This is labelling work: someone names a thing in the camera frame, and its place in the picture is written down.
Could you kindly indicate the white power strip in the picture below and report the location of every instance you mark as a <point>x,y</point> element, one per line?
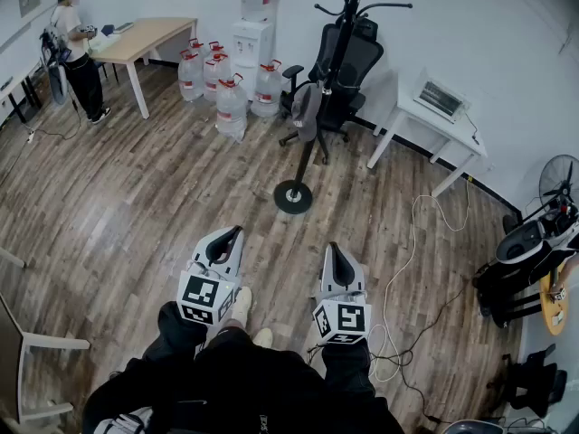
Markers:
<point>30,137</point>

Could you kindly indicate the white box with clear lid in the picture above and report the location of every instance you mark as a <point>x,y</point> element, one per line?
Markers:
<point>441,97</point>

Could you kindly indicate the black coat stand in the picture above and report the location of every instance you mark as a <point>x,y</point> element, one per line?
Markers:
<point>293,197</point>

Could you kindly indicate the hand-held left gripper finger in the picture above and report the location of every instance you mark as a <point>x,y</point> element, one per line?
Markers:
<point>221,242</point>

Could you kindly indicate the small white square table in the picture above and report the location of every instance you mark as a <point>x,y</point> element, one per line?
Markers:
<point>416,120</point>

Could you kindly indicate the wooden table with white legs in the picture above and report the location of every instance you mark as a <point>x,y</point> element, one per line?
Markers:
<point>145,34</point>

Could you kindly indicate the black mesh office chair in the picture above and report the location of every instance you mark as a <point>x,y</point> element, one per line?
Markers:
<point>357,61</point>

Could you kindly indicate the white water dispenser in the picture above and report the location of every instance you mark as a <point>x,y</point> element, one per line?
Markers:
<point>251,48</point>

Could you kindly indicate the grey cap item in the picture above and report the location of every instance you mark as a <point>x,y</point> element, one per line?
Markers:
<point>306,111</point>

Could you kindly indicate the person's right forearm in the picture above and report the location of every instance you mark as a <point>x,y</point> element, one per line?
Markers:
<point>346,362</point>

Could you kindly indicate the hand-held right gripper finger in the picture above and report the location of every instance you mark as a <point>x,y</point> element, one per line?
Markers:
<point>342,265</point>

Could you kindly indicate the person's left forearm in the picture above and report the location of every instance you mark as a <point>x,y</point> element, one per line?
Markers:
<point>176,333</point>

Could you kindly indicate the cluster of clear water jugs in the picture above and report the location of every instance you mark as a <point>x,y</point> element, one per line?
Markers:
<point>230,106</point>

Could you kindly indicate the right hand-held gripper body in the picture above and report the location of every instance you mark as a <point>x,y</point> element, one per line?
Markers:
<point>346,319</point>

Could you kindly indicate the white metal frame table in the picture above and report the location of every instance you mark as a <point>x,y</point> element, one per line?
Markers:
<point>50,342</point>

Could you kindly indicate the black and white machine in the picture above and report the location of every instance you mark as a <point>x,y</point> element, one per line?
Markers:
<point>524,247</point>

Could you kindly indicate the grey book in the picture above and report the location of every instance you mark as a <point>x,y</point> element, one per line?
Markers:
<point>123,27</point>

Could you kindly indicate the person's cream shoe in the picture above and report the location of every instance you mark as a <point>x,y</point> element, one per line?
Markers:
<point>242,308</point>
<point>263,337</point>

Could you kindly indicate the person's black trousers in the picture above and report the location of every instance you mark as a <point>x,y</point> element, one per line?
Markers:
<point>253,387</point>

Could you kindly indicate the black folded chair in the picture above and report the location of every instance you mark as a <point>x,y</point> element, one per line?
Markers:
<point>538,382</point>

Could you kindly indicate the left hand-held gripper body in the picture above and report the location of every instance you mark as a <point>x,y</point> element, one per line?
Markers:
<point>205,294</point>

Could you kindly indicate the black standing fan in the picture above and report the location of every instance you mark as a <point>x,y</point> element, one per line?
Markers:
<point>561,179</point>

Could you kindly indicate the round yellow wooden table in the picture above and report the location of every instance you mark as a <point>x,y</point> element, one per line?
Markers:
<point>554,319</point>

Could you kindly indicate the white desk with black legs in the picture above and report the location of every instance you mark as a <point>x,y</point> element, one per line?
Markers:
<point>13,86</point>

